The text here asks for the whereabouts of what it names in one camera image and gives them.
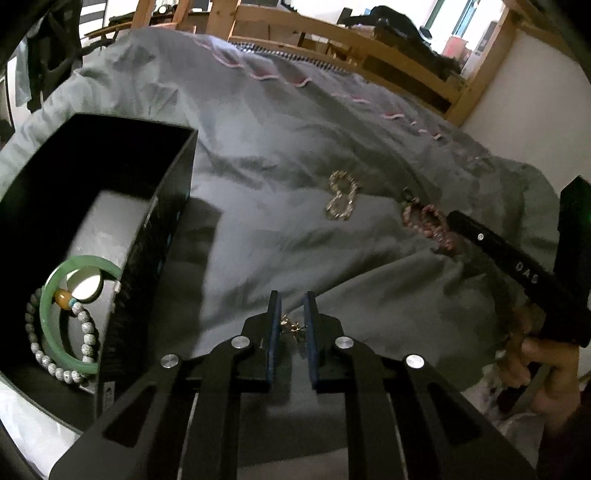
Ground thin gold chain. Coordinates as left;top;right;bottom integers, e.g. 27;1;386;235
280;315;308;344

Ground black bag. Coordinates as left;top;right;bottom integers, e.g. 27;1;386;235
372;6;462;77

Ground black storage box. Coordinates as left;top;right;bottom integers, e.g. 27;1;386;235
0;113;199;435

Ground white beaded bracelet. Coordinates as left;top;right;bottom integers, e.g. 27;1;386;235
25;287;99;383

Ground gold chunky chain bracelet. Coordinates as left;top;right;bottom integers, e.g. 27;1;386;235
324;170;361;221

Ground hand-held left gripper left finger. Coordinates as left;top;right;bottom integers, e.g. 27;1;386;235
49;290;283;480

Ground wooden bed frame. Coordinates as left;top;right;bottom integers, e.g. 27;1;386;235
83;0;575;127

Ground grey blanket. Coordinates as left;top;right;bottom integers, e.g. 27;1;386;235
0;25;561;467

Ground pink beaded bracelet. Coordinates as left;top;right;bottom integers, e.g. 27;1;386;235
401;187;458;254

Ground green jade bangle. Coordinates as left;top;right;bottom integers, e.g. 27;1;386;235
39;257;122;374

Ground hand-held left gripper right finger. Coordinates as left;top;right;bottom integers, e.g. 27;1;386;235
303;291;539;480

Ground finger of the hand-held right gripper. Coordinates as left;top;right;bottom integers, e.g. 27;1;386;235
447;210;561;305

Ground dark hanging clothes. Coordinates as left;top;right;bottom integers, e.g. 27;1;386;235
25;0;84;112

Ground person's right hand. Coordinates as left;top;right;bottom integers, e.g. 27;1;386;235
501;305;583;418

